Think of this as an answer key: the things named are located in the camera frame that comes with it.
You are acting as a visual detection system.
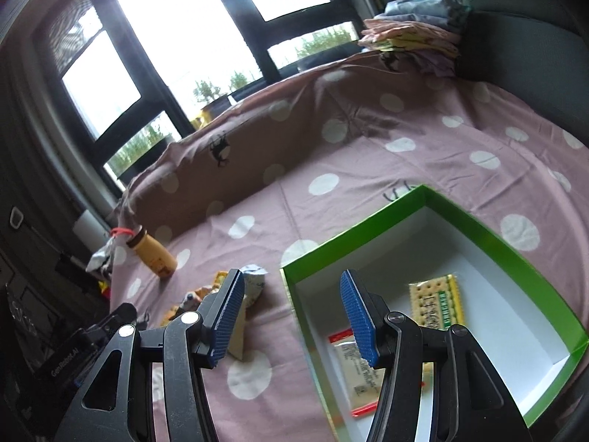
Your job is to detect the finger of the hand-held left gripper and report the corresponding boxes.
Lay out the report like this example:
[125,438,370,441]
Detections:
[99,303,139,332]

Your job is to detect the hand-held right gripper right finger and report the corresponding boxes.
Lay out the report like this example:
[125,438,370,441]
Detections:
[339,269,528,442]

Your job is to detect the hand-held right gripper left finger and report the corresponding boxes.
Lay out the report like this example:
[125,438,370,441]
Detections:
[54,268,246,442]

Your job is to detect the orange-brown snack packet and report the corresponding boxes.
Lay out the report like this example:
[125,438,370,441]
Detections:
[181,284,222,315]

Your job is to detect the red-edged white snack packet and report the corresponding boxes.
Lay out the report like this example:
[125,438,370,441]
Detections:
[328,329,392,420]

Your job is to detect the green-label cracker packet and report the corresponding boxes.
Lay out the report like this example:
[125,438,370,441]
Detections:
[409,274,465,332]

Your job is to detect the green cardboard box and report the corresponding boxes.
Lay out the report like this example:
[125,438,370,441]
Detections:
[280,184,589,442]

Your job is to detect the grey crumpled cloth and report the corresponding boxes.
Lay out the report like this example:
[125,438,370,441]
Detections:
[89,235,121,281]

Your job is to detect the yellow bottle with brown cap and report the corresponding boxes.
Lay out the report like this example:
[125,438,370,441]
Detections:
[110,225,178,281]

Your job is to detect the white cylindrical object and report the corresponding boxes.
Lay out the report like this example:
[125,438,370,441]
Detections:
[74,209,110,249]

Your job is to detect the yellow flower pot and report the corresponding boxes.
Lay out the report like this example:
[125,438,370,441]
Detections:
[191,101,231,130]

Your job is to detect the black-framed window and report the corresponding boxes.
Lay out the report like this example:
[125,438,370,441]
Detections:
[46,0,369,185]

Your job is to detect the stack of folded clothes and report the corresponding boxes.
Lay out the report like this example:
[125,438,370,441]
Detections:
[358,0,472,77]

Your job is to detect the dark grey sofa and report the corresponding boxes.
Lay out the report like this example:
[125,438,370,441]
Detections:
[453,0,589,148]

